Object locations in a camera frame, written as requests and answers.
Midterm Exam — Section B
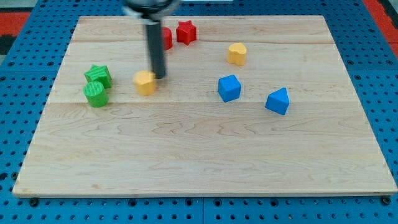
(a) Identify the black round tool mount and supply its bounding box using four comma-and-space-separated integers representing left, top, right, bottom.
123, 0, 181, 22

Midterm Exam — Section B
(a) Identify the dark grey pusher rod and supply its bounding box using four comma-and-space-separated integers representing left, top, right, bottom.
145, 21, 166, 79

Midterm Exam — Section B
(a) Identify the red star block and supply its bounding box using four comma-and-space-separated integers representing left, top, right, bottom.
176, 20, 197, 45

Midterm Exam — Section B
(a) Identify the green star block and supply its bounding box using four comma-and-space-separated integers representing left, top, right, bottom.
84, 65, 111, 89

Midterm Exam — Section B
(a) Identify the yellow heart block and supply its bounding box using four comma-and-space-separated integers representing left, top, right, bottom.
227, 42, 247, 66

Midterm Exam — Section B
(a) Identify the red cylinder block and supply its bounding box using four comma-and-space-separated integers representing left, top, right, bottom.
162, 27, 173, 50

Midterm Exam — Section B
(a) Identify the yellow hexagon block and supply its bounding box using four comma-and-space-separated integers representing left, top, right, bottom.
133, 70, 156, 96

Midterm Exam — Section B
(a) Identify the green cylinder block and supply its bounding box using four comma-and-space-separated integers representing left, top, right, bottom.
83, 82, 109, 108

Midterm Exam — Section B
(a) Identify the blue cube block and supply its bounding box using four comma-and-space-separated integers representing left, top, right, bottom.
218, 75, 241, 103

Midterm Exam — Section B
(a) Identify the light wooden board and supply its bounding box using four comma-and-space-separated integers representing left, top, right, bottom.
13, 16, 397, 198

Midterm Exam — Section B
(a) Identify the blue triangular prism block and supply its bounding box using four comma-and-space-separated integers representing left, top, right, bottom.
265, 87, 290, 115

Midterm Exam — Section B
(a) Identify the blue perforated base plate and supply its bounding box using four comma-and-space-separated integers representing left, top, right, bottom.
1, 1, 397, 223

